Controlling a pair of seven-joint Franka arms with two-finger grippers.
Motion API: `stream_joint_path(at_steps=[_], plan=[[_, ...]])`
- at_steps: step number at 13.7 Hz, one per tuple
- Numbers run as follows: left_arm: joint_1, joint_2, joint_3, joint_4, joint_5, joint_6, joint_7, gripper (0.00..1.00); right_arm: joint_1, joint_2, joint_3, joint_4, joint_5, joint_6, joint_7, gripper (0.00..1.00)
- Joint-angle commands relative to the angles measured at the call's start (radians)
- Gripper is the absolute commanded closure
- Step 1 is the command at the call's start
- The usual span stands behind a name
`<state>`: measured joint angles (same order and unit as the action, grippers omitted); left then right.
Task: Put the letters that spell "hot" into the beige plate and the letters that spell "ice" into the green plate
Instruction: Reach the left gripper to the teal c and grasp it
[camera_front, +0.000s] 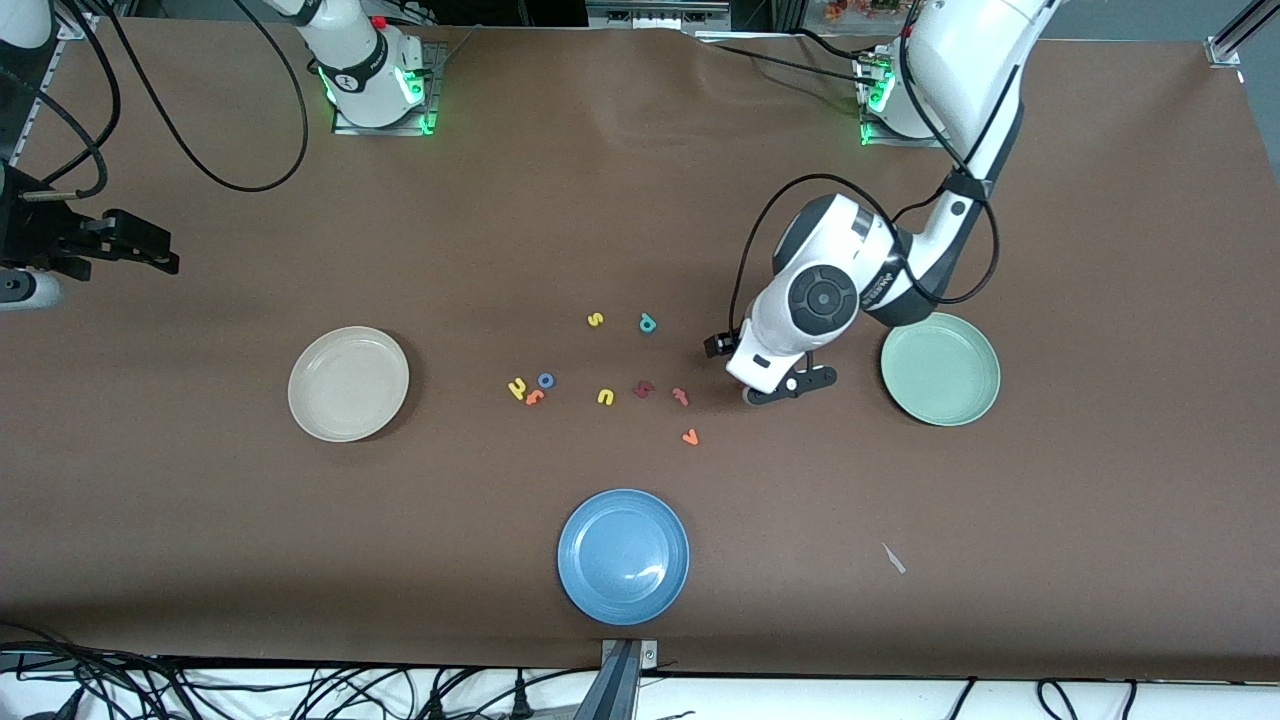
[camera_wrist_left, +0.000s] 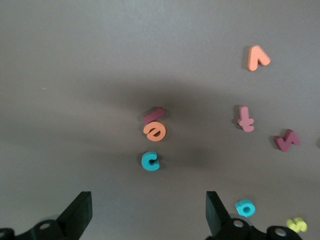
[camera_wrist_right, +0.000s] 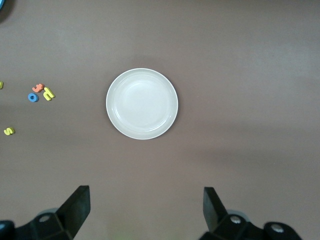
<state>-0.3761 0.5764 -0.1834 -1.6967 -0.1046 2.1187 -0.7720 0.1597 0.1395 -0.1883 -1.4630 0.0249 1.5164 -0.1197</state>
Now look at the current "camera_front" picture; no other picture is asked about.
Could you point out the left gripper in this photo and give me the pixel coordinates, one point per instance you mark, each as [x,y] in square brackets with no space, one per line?
[717,345]

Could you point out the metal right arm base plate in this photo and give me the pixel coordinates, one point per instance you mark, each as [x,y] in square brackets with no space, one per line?
[432,100]

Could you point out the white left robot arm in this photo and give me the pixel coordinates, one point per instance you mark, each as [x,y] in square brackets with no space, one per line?
[960,60]

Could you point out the blue round plate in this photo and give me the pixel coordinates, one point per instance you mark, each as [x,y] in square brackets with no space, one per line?
[623,557]

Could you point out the black power plug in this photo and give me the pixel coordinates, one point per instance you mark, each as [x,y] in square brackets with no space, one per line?
[435,705]
[520,702]

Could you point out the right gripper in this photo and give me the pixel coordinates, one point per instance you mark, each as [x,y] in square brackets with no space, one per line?
[35,228]

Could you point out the yellow foam letter h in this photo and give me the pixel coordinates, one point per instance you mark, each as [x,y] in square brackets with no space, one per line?
[517,390]

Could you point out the aluminium frame profile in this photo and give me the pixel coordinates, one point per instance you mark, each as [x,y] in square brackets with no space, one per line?
[1225,45]
[78,25]

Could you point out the small white paper scrap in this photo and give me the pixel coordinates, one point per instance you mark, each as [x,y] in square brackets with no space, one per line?
[893,558]

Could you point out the beige round plate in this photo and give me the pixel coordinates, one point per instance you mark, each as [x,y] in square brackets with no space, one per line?
[348,384]

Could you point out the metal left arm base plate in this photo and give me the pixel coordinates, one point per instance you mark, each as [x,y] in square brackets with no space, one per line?
[890,141]

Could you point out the brown table cover sheet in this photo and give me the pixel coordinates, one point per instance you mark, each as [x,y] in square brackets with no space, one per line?
[640,200]

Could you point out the grey metal mount bracket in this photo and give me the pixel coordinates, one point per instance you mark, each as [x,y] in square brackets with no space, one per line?
[628,670]

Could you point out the grey background device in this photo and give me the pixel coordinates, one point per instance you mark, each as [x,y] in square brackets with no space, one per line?
[655,14]

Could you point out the green round plate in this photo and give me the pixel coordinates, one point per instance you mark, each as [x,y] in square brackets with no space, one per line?
[945,372]

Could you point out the orange background items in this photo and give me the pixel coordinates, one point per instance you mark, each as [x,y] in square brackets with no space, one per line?
[860,8]

